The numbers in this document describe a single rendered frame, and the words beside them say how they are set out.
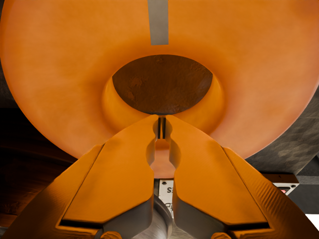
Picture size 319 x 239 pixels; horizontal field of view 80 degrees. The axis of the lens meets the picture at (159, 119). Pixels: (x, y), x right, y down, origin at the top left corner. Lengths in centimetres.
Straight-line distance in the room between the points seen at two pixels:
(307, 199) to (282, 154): 917
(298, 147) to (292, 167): 6
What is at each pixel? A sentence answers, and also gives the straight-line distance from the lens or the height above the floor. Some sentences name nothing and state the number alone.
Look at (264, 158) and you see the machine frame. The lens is 39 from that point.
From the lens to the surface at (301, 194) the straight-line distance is 955.
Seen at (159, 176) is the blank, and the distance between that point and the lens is 16.
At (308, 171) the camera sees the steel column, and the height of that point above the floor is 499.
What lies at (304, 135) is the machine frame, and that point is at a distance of 37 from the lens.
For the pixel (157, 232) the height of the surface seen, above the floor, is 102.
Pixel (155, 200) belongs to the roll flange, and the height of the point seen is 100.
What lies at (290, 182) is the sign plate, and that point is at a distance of 45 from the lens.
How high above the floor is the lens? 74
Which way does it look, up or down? 43 degrees up
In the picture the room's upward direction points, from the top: 177 degrees counter-clockwise
